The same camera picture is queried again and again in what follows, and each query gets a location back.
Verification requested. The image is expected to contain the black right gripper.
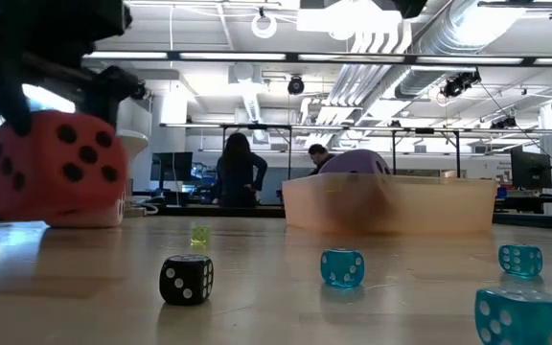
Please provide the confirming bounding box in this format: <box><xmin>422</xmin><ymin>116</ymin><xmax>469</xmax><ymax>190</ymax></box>
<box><xmin>390</xmin><ymin>0</ymin><xmax>429</xmax><ymax>20</ymax></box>

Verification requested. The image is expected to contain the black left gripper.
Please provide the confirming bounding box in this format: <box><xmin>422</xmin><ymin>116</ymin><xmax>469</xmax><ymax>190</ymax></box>
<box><xmin>0</xmin><ymin>0</ymin><xmax>141</xmax><ymax>138</ymax></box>

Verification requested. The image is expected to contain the large red foam die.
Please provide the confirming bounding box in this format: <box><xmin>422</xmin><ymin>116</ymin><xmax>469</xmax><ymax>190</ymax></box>
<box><xmin>0</xmin><ymin>109</ymin><xmax>129</xmax><ymax>222</ymax></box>

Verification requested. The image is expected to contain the large pink foam die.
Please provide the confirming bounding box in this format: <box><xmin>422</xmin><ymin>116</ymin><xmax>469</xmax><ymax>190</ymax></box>
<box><xmin>43</xmin><ymin>189</ymin><xmax>127</xmax><ymax>229</ymax></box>

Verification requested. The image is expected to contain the large purple foam die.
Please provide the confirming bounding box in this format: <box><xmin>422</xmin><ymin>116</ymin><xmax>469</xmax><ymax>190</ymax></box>
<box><xmin>318</xmin><ymin>148</ymin><xmax>393</xmax><ymax>176</ymax></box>

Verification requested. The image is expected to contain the orange translucent plastic bin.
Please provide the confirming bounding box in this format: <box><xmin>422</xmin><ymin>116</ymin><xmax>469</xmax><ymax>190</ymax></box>
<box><xmin>281</xmin><ymin>172</ymin><xmax>498</xmax><ymax>236</ymax></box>

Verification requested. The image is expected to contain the small yellow-green translucent die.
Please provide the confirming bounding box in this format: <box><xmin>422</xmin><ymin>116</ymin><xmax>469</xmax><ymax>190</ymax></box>
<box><xmin>190</xmin><ymin>224</ymin><xmax>212</xmax><ymax>246</ymax></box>

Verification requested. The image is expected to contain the small teal translucent die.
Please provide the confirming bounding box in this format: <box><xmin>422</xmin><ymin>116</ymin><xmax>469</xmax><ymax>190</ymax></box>
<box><xmin>497</xmin><ymin>243</ymin><xmax>544</xmax><ymax>278</ymax></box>
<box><xmin>319</xmin><ymin>248</ymin><xmax>366</xmax><ymax>289</ymax></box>
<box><xmin>473</xmin><ymin>287</ymin><xmax>552</xmax><ymax>345</ymax></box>

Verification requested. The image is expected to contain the black monitor on arm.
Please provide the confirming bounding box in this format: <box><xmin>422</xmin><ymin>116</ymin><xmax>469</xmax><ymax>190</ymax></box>
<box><xmin>510</xmin><ymin>149</ymin><xmax>552</xmax><ymax>191</ymax></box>

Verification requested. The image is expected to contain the black overhead light bar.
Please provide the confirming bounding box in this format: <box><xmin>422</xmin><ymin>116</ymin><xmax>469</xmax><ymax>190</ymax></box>
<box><xmin>81</xmin><ymin>50</ymin><xmax>552</xmax><ymax>67</ymax></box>

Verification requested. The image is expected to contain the white bulb lamp metal base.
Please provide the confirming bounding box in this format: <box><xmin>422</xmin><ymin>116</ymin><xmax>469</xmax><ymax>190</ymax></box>
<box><xmin>116</xmin><ymin>128</ymin><xmax>150</xmax><ymax>218</ymax></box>

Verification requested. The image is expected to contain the black computer monitor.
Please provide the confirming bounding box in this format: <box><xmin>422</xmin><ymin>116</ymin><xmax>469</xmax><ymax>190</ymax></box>
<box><xmin>149</xmin><ymin>151</ymin><xmax>195</xmax><ymax>183</ymax></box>

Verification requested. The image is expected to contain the person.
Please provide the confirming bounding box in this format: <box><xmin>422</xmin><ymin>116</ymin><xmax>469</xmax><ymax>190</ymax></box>
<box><xmin>216</xmin><ymin>132</ymin><xmax>269</xmax><ymax>209</ymax></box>
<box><xmin>307</xmin><ymin>143</ymin><xmax>335</xmax><ymax>176</ymax></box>

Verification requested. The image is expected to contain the small black die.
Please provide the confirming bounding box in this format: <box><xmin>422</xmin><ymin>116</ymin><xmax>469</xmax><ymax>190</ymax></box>
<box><xmin>158</xmin><ymin>254</ymin><xmax>215</xmax><ymax>307</ymax></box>

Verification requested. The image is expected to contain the silver ventilation duct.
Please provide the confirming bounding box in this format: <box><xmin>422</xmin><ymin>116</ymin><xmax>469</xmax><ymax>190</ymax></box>
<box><xmin>393</xmin><ymin>0</ymin><xmax>529</xmax><ymax>100</ymax></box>

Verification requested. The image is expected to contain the white lamp cable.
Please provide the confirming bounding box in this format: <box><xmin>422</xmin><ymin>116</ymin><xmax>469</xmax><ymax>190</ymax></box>
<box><xmin>131</xmin><ymin>200</ymin><xmax>162</xmax><ymax>216</ymax></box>

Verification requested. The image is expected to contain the white coiled cable ring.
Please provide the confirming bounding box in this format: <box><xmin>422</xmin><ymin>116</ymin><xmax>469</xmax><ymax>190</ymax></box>
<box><xmin>250</xmin><ymin>12</ymin><xmax>278</xmax><ymax>39</ymax></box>

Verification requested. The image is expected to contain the black background frame rig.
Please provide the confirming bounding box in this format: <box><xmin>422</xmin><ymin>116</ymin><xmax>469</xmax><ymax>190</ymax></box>
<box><xmin>160</xmin><ymin>122</ymin><xmax>550</xmax><ymax>193</ymax></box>

